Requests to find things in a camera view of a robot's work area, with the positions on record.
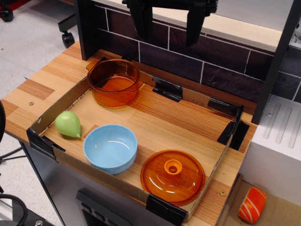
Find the grey oven control panel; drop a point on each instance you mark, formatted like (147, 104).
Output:
(96, 214)

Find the orange transparent pot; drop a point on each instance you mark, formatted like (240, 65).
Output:
(114, 82)

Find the white sink drainboard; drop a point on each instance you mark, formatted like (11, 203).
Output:
(273, 159)

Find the cardboard fence with black tape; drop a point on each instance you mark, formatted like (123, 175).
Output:
(159, 124)

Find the green plastic pear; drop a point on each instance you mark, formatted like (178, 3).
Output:
(68, 123)

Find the orange transparent pot lid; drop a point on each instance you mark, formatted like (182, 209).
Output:
(174, 176)

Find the light blue bowl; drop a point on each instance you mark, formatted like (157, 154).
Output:
(111, 148)

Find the dark grey vertical post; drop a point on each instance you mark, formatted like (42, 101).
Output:
(277, 61)

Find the orange salmon sushi toy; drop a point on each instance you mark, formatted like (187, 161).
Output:
(252, 206)

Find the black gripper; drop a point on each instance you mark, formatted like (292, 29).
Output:
(141, 12)

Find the black office chair base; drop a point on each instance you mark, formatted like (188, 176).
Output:
(64, 26)

